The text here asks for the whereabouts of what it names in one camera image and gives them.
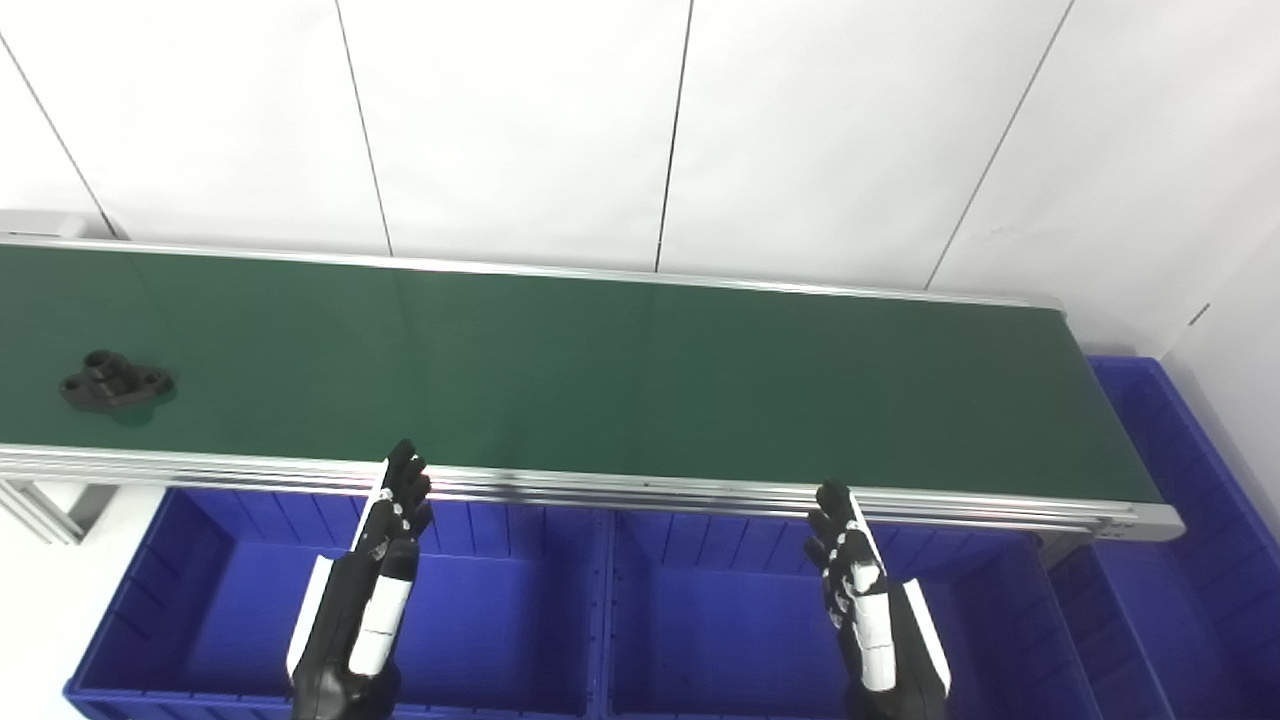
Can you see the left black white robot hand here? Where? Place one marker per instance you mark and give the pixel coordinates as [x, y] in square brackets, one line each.
[340, 620]

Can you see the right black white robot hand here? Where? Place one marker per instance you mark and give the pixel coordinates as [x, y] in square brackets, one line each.
[880, 640]

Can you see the black flanged mechanical part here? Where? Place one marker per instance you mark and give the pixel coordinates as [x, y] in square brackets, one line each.
[112, 385]

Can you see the blue plastic bin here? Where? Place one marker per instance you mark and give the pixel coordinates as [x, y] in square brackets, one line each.
[490, 620]
[1190, 600]
[720, 630]

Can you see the aluminium conveyor support leg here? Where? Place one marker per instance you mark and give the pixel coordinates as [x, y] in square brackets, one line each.
[50, 510]
[1065, 548]

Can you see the green conveyor belt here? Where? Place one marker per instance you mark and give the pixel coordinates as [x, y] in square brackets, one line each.
[650, 493]
[620, 380]

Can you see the grey conveyor end housing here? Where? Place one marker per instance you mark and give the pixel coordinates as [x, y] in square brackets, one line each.
[40, 225]

